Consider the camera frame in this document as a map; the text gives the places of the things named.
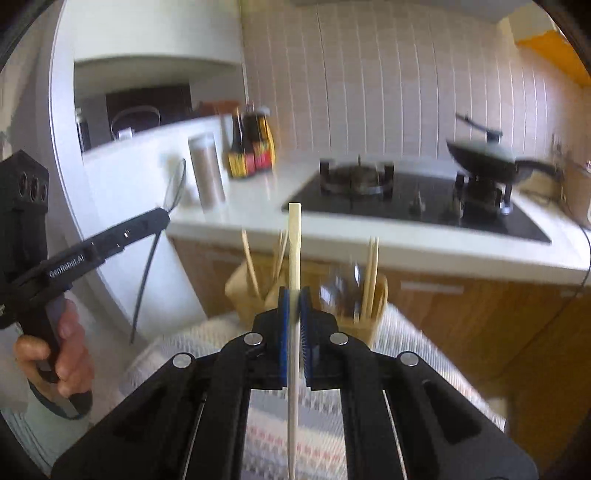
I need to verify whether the person's left hand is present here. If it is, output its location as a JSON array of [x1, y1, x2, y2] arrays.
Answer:
[[14, 298, 95, 402]]

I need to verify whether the black gas stove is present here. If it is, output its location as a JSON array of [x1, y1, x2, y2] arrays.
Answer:
[[281, 159, 552, 244]]

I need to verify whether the patterned white cloth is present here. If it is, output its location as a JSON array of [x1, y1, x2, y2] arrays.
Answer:
[[120, 302, 506, 480]]

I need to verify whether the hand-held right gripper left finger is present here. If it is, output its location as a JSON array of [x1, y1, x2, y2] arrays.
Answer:
[[51, 286, 291, 480]]

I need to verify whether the black burner grate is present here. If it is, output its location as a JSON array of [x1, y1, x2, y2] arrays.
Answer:
[[455, 173, 514, 216], [320, 154, 395, 195]]

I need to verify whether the dark curved chair back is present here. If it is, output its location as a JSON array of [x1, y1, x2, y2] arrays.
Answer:
[[110, 105, 161, 139]]

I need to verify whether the black wok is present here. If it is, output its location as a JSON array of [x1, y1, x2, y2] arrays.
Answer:
[[445, 138, 561, 186]]

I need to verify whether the clear grey plastic spoon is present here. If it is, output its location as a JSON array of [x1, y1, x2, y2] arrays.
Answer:
[[129, 158, 188, 344]]

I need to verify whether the silver drawer handle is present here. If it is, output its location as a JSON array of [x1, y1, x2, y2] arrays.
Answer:
[[399, 282, 465, 296]]

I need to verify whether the wooden cabinet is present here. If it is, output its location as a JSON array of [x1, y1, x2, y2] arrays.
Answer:
[[168, 237, 591, 416]]

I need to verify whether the steel canister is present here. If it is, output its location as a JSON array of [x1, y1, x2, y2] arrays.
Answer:
[[188, 133, 227, 211]]

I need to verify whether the yellow utensil organizer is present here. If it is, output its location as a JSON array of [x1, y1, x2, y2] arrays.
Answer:
[[225, 258, 389, 349]]

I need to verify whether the dark sauce bottle yellow label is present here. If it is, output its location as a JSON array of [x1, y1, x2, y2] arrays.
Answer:
[[245, 107, 276, 174], [226, 111, 257, 180]]

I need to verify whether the wooden chopstick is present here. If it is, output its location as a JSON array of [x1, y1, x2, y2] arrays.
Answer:
[[271, 231, 290, 288], [362, 236, 380, 319], [285, 202, 304, 480], [241, 231, 262, 299]]

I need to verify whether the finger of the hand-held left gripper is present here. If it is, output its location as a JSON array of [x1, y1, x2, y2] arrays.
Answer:
[[89, 208, 171, 264]]

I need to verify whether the thin dark cable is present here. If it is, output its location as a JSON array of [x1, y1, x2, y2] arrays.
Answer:
[[545, 185, 591, 289]]

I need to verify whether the dark wok lid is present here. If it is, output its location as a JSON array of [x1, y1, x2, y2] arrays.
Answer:
[[447, 113, 515, 163]]

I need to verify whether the yellow panel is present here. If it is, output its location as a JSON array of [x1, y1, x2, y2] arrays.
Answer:
[[515, 30, 591, 89]]

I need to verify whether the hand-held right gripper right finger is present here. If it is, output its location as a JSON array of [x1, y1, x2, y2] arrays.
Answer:
[[299, 286, 539, 480]]

